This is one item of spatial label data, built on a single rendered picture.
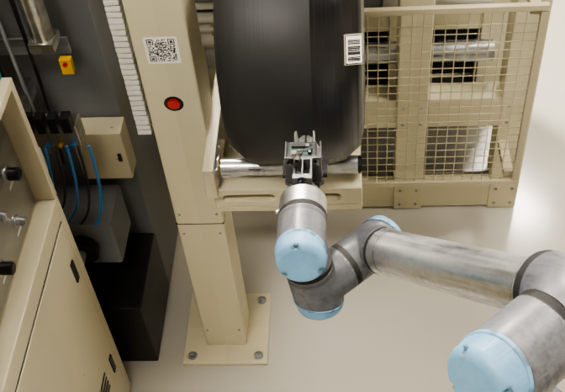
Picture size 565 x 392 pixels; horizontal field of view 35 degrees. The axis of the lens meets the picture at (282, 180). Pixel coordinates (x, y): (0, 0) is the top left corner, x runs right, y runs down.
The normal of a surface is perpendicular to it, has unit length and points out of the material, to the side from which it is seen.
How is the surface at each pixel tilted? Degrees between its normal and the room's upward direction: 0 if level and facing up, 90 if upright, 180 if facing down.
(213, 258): 90
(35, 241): 0
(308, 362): 0
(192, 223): 90
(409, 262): 68
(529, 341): 18
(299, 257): 78
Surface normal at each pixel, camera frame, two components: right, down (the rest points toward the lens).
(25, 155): -0.04, 0.74
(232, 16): -0.34, 0.03
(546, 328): 0.07, -0.45
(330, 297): 0.60, 0.40
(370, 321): -0.07, -0.67
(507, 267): -0.66, -0.67
